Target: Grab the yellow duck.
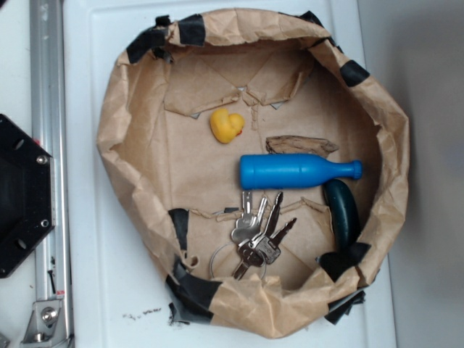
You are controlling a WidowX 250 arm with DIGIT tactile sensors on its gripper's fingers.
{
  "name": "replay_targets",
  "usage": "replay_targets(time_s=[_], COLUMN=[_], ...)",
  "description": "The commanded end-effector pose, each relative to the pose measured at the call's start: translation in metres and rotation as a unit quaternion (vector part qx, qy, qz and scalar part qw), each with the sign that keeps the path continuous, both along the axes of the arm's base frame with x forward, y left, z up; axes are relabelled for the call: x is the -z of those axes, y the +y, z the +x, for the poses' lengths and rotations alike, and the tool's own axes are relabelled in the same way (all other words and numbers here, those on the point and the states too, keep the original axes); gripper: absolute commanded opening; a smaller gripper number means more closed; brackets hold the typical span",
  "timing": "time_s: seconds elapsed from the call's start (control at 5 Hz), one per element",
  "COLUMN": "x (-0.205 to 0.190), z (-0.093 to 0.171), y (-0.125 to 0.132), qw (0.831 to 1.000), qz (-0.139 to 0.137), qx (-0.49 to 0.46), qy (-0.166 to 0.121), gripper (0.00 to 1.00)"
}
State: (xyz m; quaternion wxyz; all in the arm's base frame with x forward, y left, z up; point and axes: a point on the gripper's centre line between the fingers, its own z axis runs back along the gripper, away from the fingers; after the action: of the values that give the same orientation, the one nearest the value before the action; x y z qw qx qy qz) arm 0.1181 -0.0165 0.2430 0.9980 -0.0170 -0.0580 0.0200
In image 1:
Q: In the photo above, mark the bunch of silver keys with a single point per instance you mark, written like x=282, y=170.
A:
x=256, y=246

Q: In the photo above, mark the brown wood piece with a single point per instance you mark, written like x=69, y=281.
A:
x=300, y=145

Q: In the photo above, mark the aluminium frame rail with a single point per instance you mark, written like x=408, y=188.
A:
x=52, y=255

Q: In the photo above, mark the brown paper bag bin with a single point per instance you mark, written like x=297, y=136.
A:
x=180, y=186

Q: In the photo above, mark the yellow rubber duck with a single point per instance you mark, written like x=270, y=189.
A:
x=226, y=126

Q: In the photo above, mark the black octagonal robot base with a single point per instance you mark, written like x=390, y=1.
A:
x=26, y=196

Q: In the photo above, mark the blue plastic bottle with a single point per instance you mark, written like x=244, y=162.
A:
x=293, y=171

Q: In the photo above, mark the dark green curved object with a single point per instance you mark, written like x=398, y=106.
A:
x=344, y=214

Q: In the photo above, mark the metal corner bracket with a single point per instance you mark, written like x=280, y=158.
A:
x=46, y=327

